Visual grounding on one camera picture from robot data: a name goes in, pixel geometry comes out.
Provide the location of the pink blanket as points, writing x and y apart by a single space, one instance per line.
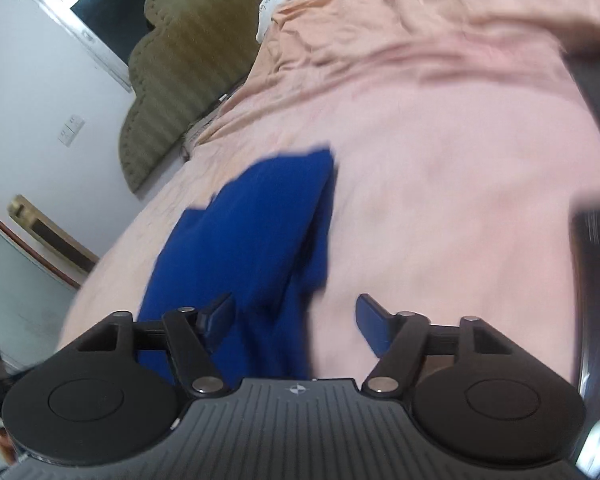
430 160

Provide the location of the blue knit garment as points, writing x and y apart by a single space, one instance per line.
260 220

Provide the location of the white mattress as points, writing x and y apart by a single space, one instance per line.
207 125

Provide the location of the white framed window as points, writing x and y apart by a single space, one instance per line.
110 10

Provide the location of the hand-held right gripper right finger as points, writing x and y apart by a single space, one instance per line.
375 322

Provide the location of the white wall socket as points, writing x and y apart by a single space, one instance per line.
71 130

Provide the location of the standing air conditioner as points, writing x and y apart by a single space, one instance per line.
45 232

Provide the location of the olive green padded headboard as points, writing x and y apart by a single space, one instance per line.
180 60

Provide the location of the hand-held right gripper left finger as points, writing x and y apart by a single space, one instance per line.
217 312

